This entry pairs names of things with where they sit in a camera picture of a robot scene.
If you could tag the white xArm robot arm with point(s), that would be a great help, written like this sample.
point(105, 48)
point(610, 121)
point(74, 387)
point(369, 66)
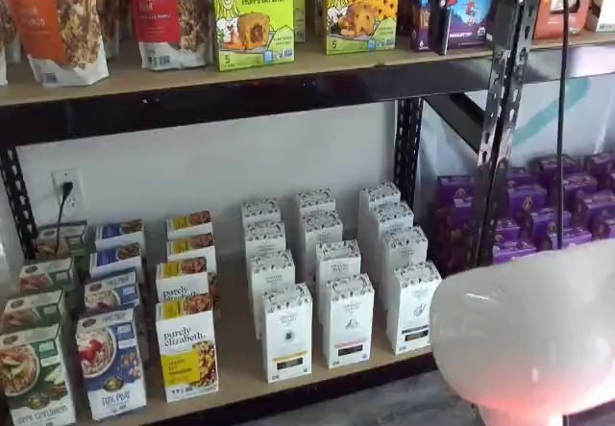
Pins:
point(528, 325)

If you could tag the purple Zbar box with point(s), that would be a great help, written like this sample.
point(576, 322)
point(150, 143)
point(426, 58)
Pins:
point(475, 17)

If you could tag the yellow Bobo's peanut butter box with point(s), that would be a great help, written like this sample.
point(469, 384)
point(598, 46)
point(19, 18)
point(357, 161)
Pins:
point(362, 12)

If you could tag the orange snack box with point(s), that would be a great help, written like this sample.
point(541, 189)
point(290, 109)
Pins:
point(581, 7)

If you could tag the short wooden shelf board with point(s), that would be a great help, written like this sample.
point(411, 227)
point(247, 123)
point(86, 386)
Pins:
point(591, 37)

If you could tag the purple snack box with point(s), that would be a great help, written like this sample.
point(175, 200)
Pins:
point(507, 229)
point(548, 168)
point(581, 188)
point(605, 226)
point(519, 178)
point(600, 162)
point(454, 221)
point(456, 253)
point(545, 226)
point(456, 190)
point(596, 207)
point(511, 252)
point(576, 238)
point(526, 202)

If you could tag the white box green strip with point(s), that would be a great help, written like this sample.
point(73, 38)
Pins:
point(391, 217)
point(377, 194)
point(403, 248)
point(410, 310)

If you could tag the green Bobo's apple pie box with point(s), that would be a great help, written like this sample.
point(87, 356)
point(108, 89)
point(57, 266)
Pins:
point(252, 22)

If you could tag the white box pink strip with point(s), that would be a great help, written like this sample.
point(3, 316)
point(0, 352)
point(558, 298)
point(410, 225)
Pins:
point(337, 262)
point(321, 229)
point(347, 320)
point(314, 200)

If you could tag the white box yellow strip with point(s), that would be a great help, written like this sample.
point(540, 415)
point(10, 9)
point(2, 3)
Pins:
point(261, 209)
point(287, 334)
point(264, 236)
point(271, 272)

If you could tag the long wooden shelf board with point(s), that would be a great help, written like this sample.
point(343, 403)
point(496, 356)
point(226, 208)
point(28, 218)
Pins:
point(144, 82)

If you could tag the yellow purely elizabeth box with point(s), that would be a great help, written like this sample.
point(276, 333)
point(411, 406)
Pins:
point(192, 244)
point(187, 349)
point(182, 279)
point(189, 221)

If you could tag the wooden shelf board under boxes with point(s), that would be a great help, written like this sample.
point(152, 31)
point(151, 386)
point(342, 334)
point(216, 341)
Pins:
point(240, 349)

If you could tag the blue flax cereal box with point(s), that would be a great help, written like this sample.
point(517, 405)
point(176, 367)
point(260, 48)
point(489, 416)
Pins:
point(120, 231)
point(110, 363)
point(113, 291)
point(115, 255)

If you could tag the green oatmeal box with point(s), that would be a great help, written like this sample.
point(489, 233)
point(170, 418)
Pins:
point(33, 378)
point(33, 310)
point(48, 274)
point(67, 238)

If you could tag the red berry granola bag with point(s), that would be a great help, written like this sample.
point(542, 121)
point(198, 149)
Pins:
point(163, 22)

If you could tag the clear window granola bag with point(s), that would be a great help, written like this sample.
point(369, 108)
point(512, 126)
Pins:
point(113, 7)

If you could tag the orange purely elizabeth granola bag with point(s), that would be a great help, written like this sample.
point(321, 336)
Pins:
point(53, 27)

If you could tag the partly seen granola bag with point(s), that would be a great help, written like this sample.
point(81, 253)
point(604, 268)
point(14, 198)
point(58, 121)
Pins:
point(6, 32)

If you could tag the black metal shelf frame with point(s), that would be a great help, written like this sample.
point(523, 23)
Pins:
point(192, 108)

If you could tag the white wall outlet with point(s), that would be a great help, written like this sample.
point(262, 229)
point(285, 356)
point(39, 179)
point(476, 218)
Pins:
point(74, 178)

